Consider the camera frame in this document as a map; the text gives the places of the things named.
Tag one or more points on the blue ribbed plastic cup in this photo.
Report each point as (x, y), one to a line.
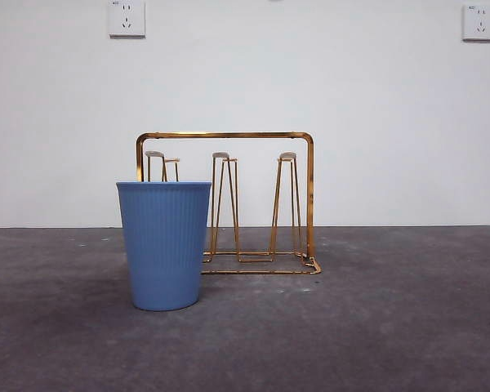
(165, 245)

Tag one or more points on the white wall power socket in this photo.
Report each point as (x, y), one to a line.
(126, 18)
(479, 22)

